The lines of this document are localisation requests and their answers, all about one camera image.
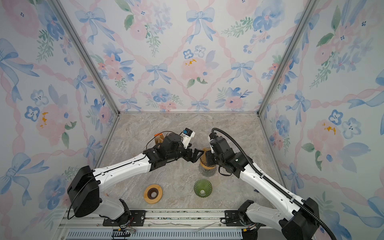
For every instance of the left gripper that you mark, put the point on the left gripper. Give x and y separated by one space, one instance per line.
195 158

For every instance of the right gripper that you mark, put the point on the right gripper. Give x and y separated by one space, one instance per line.
208 158

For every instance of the wooden ring dripper base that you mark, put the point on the wooden ring dripper base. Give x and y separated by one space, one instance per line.
207 167

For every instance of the grey glass carafe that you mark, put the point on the grey glass carafe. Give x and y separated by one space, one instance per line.
207 173

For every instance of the green glass dripper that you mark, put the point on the green glass dripper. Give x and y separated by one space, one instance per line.
203 188

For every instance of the orange coffee filter holder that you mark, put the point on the orange coffee filter holder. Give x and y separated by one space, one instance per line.
159 138

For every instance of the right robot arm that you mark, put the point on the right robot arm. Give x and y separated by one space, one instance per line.
293 216

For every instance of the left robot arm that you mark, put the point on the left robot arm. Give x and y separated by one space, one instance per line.
85 190

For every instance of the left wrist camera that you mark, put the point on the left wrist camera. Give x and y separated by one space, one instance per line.
187 135

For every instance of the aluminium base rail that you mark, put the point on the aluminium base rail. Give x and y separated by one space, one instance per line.
163 224

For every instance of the right aluminium corner post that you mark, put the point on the right aluminium corner post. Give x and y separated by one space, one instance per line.
305 18

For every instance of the aluminium corner post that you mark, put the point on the aluminium corner post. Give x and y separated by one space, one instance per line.
69 27
305 18

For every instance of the left aluminium corner post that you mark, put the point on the left aluminium corner post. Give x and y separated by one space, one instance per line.
69 27

